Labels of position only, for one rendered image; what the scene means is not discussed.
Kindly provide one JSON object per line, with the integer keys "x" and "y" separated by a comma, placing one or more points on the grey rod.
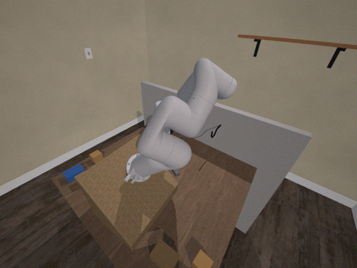
{"x": 176, "y": 171}

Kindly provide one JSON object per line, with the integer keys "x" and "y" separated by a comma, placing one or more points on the small blue block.
{"x": 72, "y": 172}

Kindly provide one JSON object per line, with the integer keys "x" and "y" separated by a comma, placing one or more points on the grey flat wall panel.
{"x": 270, "y": 146}

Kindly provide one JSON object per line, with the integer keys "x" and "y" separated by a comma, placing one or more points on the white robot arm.
{"x": 185, "y": 115}

